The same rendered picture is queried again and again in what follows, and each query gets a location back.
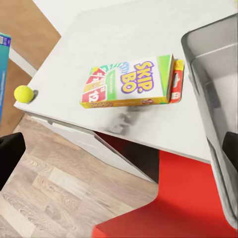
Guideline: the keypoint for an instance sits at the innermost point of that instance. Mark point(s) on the sliding door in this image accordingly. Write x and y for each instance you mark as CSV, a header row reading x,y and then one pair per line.
x,y
11,115
33,36

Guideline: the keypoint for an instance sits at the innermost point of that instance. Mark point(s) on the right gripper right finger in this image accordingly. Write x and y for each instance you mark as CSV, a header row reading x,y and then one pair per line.
x,y
230,148

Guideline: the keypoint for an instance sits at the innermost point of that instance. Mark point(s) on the desk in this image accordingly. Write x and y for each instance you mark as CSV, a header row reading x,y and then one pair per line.
x,y
128,138

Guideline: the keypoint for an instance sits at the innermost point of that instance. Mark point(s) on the board game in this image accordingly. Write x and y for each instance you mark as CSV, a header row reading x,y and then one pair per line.
x,y
4,56
147,81

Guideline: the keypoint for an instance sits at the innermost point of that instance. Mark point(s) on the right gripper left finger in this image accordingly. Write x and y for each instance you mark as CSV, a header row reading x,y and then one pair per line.
x,y
12,147

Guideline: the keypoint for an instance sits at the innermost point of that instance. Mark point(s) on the tennis ball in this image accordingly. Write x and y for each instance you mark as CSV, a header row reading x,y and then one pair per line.
x,y
23,94

